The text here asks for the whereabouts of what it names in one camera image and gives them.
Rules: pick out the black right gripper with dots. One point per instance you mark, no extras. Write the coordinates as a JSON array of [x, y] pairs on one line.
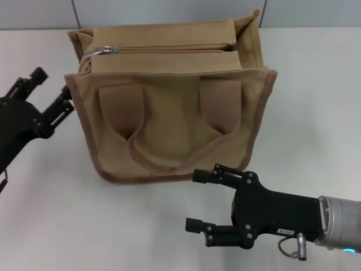
[[270, 211]]

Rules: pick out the silver metal zipper slider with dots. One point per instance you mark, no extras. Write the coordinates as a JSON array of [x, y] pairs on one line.
[[108, 50]]

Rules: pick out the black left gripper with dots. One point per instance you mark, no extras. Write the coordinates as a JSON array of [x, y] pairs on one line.
[[19, 118]]

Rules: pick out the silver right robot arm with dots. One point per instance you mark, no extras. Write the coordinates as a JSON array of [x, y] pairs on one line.
[[341, 223]]

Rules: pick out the khaki canvas food bag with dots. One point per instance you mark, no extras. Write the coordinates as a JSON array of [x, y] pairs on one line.
[[169, 118]]

